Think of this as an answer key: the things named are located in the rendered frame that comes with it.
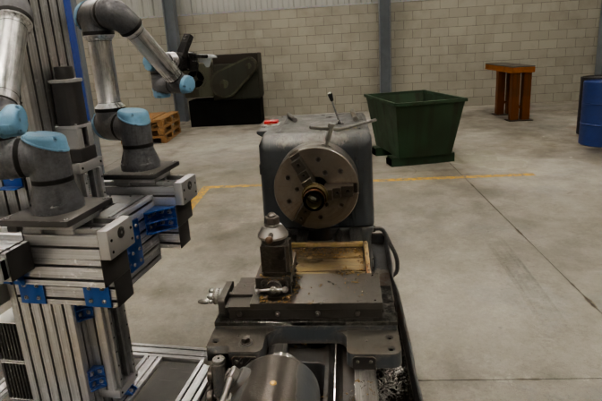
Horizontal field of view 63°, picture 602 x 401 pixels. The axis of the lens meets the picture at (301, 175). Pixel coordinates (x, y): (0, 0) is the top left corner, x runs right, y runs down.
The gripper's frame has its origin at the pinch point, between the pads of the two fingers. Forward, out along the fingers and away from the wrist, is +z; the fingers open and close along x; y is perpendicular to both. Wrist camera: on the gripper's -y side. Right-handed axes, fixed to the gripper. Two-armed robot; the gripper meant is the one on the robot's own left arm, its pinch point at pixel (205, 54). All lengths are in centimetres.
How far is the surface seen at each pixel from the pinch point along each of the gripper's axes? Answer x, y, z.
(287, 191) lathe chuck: 76, 42, -37
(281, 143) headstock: 63, 28, -24
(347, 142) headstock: 86, 26, -12
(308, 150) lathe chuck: 81, 26, -33
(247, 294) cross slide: 100, 50, -90
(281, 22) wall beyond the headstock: -503, 1, 779
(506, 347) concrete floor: 150, 140, 65
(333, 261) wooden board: 102, 58, -47
